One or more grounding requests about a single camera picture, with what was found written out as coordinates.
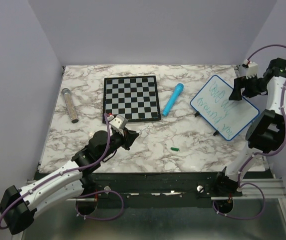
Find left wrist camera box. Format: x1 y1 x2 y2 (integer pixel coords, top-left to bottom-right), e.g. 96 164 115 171
107 114 128 135

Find purple cable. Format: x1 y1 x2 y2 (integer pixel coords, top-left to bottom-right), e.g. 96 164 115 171
0 112 125 230
212 44 286 220

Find light blue cylinder tube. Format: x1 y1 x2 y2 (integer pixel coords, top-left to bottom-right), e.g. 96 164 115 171
162 83 184 117

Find blue framed whiteboard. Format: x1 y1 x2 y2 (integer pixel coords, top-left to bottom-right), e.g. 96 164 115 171
190 75 260 141

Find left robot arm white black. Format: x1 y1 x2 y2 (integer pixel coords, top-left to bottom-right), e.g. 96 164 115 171
0 128 139 235

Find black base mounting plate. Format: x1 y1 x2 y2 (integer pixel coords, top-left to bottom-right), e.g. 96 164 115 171
34 168 243 218

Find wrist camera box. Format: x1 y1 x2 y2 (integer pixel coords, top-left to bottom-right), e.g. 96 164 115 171
242 59 258 79
107 114 128 135

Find black whiteboard stand leg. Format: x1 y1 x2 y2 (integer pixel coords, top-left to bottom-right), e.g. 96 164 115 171
194 111 219 136

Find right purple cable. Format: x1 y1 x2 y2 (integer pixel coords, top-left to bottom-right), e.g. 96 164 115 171
212 44 286 220

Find glitter filled clear tube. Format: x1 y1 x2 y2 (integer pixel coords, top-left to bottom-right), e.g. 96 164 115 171
61 88 79 124

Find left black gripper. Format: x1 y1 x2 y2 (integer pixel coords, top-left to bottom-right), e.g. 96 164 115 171
98 127 139 161

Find green marker cap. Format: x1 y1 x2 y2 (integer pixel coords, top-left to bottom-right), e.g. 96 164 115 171
170 147 180 152

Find black white chessboard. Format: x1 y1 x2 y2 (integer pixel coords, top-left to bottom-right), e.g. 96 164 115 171
102 75 161 123

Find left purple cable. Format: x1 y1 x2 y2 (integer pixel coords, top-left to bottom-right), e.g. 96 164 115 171
0 112 125 230

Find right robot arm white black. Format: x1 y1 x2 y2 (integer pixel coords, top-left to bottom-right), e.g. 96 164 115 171
212 58 286 196

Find aluminium rail frame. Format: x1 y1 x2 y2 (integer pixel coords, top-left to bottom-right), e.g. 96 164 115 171
10 64 286 240

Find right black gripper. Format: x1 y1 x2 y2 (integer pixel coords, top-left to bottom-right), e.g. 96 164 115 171
229 74 268 101

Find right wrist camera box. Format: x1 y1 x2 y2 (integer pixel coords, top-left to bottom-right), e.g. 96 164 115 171
242 59 258 79

